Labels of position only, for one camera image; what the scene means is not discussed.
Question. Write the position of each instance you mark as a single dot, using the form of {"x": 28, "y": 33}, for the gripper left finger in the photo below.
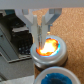
{"x": 33, "y": 23}

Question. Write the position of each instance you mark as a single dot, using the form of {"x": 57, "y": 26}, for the red button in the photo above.
{"x": 50, "y": 48}

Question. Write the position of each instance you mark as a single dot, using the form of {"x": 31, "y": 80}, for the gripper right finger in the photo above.
{"x": 46, "y": 23}

